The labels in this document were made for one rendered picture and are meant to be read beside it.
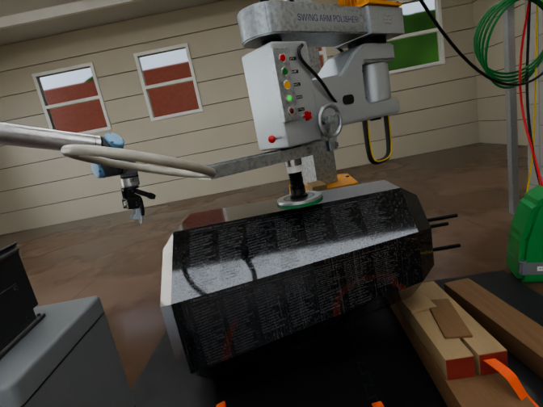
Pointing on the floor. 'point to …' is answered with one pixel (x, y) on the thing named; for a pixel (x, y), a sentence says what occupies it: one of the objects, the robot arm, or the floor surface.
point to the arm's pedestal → (65, 361)
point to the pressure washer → (527, 238)
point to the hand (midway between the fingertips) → (142, 221)
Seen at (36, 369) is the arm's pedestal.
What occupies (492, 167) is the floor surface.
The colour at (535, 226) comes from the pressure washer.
